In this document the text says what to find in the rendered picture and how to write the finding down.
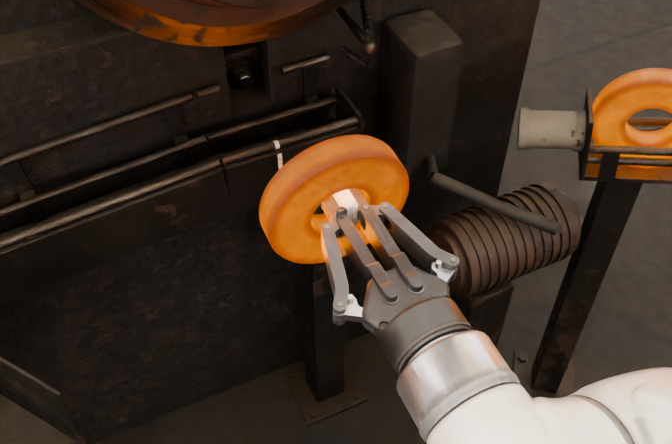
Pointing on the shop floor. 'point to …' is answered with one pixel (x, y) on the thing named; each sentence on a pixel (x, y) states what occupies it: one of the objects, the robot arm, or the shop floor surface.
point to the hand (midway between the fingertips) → (336, 192)
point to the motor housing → (503, 251)
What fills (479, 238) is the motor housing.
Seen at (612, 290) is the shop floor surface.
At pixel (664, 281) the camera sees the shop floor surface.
